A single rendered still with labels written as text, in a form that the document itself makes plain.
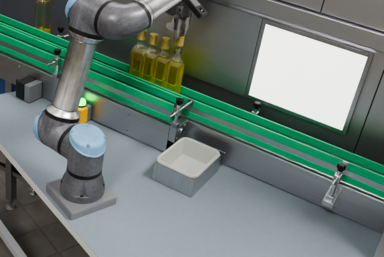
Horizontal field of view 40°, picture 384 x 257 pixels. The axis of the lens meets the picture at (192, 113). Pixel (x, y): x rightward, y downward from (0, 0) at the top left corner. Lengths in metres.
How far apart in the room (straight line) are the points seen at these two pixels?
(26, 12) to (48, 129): 2.68
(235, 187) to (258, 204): 0.12
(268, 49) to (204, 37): 0.28
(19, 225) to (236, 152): 1.30
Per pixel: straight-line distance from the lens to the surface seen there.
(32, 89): 2.40
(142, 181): 1.99
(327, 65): 2.06
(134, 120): 2.18
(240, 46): 2.15
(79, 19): 1.69
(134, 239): 1.75
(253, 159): 2.09
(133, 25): 1.64
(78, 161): 1.74
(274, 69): 2.13
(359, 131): 2.15
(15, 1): 4.34
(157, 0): 1.71
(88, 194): 1.80
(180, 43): 2.12
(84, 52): 1.72
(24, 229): 2.89
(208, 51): 2.22
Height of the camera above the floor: 1.93
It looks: 28 degrees down
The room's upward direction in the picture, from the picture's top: 11 degrees clockwise
